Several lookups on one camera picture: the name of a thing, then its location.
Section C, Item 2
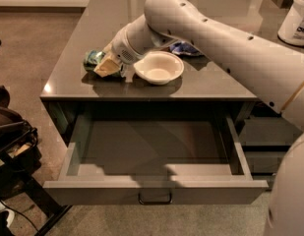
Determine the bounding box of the blue chip bag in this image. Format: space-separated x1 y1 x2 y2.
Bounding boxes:
169 41 203 57

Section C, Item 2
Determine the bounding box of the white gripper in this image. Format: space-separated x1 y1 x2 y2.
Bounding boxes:
94 28 143 77

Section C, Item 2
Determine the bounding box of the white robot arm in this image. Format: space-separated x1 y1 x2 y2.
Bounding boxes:
94 0 304 236

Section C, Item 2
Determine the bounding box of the open grey top drawer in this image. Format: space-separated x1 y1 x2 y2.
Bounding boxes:
44 117 268 205

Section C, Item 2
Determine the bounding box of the white paper bowl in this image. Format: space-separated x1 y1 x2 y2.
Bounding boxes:
134 51 184 85

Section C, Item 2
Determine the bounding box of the metal drawer handle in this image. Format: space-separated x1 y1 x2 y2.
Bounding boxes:
138 192 172 206

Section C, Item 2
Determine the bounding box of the white plastic jar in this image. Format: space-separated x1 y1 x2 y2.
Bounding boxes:
277 0 304 46

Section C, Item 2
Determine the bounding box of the green soda can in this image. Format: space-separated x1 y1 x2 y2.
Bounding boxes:
83 49 123 79

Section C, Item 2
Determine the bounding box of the grey counter cabinet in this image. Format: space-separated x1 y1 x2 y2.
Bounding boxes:
39 0 304 146

